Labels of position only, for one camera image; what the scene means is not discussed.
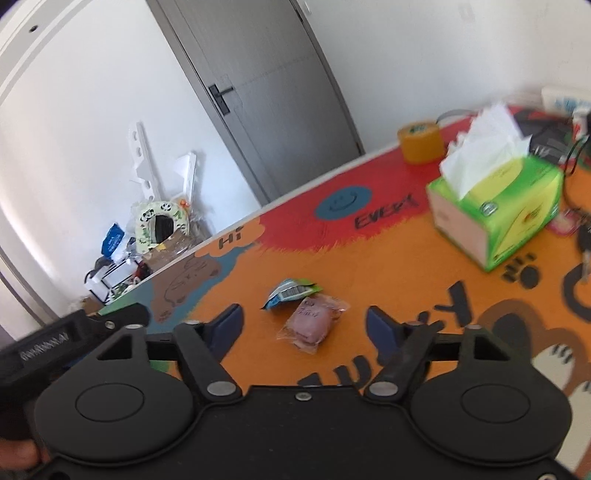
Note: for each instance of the pink small item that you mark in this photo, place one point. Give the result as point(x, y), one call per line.
point(565, 221)

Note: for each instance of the black metal rack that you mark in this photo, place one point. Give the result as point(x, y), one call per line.
point(99, 279)

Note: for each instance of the taped cardboard box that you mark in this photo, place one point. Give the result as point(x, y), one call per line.
point(173, 244)

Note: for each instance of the brown tape roll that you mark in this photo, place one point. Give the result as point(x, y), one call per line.
point(421, 143)

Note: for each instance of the blue-green snack packet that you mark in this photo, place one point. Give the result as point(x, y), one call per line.
point(291, 291)

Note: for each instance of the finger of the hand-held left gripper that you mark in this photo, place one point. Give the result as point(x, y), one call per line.
point(124, 314)

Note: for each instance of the green tissue box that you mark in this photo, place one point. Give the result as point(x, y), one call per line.
point(508, 207)

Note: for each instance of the person's left hand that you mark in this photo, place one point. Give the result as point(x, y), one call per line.
point(14, 454)

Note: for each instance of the black device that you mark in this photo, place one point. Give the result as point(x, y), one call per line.
point(545, 134)

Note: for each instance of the short white board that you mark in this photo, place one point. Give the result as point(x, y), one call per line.
point(187, 175)

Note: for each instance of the blue plastic bag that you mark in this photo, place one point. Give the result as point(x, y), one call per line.
point(113, 240)

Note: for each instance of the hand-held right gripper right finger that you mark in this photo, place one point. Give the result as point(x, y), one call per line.
point(381, 330)

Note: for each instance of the grey door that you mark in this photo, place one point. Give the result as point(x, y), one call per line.
point(268, 92)

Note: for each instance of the tall white board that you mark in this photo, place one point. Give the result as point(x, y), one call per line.
point(143, 157)

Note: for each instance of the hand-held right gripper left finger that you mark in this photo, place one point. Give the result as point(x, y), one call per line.
point(226, 330)

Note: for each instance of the pink snack packet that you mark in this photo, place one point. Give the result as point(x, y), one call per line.
point(314, 319)

